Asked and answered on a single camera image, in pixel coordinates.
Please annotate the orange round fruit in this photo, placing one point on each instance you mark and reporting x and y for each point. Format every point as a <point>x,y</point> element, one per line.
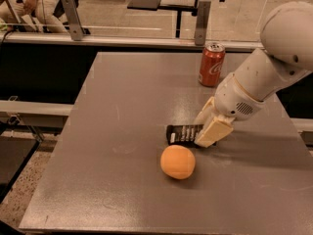
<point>177,162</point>

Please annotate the metal horizontal rail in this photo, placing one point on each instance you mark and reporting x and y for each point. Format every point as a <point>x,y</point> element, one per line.
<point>97,40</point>

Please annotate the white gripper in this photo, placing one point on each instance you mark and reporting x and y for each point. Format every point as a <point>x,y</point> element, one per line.
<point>233,99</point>

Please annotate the black rxbar chocolate bar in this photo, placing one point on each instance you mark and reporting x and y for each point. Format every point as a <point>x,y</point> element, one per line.
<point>183,135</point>

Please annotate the left metal rail bracket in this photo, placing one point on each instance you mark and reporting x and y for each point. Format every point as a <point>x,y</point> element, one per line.
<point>75,29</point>

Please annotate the red coke can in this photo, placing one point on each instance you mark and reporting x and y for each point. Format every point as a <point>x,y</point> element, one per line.
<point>211,63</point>

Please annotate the grey side shelf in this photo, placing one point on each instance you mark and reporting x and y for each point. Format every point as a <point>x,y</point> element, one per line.
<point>37,114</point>

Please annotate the seated person in background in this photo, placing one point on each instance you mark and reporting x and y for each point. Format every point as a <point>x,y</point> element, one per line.
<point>43,10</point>

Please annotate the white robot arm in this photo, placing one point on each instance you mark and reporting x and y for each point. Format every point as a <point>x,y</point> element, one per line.
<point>285,58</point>

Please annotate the metal rail bracket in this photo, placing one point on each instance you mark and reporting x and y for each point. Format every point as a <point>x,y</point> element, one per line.
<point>75,29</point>
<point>202,22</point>

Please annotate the middle metal rail bracket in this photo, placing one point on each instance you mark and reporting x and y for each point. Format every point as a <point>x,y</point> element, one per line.
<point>202,22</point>

